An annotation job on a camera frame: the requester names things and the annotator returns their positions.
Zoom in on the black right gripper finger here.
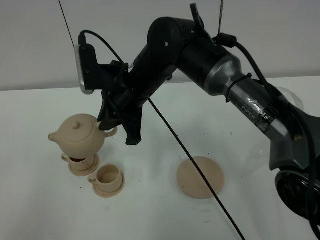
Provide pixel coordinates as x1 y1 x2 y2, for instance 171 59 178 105
98 117 118 131

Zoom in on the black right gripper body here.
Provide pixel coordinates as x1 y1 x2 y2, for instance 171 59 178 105
98 61 144 146

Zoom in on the tan ceramic teapot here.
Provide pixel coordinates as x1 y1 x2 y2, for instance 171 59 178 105
48 114 118 159

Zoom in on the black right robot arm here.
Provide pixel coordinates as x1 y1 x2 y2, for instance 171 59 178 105
98 4 320 231

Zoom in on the tan teapot saucer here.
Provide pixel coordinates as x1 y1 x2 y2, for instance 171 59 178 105
176 156 225 199

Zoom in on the tan far teacup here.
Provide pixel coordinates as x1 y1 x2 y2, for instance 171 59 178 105
60 153 100 176

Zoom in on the tan teacup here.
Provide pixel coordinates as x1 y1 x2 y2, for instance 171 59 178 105
87 164 123 193
60 153 100 176

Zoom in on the tan near teacup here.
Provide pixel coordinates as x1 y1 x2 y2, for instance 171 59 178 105
87 164 123 193

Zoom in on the tan far cup saucer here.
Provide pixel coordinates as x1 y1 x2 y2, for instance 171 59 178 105
68 154 100 177

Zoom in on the tan cup saucer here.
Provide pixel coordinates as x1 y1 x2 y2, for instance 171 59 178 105
68 154 100 177
92 174 126 198

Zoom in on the tan near cup saucer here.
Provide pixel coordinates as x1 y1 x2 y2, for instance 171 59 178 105
92 174 126 198

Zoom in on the clear plastic sheet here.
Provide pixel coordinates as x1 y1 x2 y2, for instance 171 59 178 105
277 87 304 111

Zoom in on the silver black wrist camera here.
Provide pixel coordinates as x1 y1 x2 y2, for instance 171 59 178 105
74 43 98 95

